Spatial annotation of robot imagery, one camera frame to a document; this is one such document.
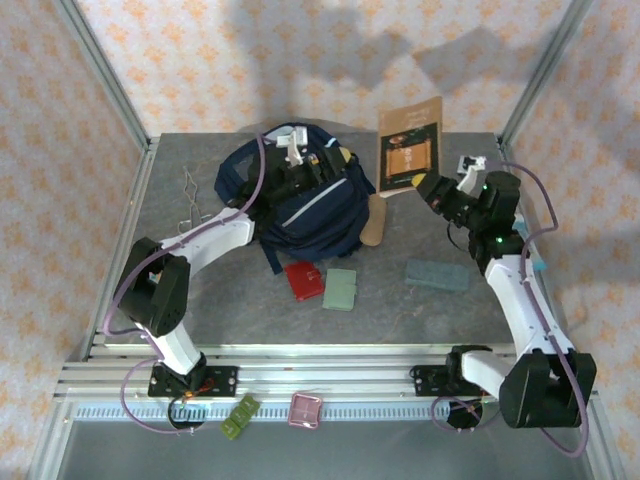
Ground brown book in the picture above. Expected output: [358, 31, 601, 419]
[375, 96, 446, 195]

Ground navy blue backpack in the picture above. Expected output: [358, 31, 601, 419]
[213, 123, 377, 275]

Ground tan oblong case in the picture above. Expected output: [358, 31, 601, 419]
[360, 193, 389, 248]

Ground grey-blue fabric pouch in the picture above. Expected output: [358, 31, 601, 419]
[403, 258, 471, 294]

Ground red plastic case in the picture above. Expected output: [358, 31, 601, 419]
[283, 260, 324, 303]

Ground light blue wipes pack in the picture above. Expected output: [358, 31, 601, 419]
[512, 214, 547, 274]

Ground sage green case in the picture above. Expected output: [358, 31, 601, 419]
[322, 268, 359, 312]

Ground pink square dish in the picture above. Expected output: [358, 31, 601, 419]
[288, 392, 325, 431]

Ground olive green block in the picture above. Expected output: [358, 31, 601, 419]
[220, 393, 261, 442]

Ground grey metal shelf panel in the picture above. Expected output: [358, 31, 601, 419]
[29, 417, 619, 480]

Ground aluminium side rail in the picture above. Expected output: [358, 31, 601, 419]
[494, 134, 574, 359]
[82, 139, 162, 361]

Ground metal wire tongs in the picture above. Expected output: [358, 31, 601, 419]
[179, 165, 211, 234]

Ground aluminium frame post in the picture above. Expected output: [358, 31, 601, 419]
[52, 0, 152, 151]
[498, 0, 592, 149]

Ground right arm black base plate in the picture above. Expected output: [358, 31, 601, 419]
[409, 364, 501, 399]

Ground aluminium cross rail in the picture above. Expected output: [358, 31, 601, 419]
[53, 343, 599, 401]

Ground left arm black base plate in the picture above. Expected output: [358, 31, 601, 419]
[148, 366, 239, 399]

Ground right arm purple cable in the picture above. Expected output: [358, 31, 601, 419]
[430, 162, 589, 459]

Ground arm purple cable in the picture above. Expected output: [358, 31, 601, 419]
[102, 132, 269, 435]
[430, 162, 589, 459]

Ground slotted cable duct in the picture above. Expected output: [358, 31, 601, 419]
[73, 403, 451, 422]

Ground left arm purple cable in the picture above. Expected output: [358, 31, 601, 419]
[102, 132, 269, 435]

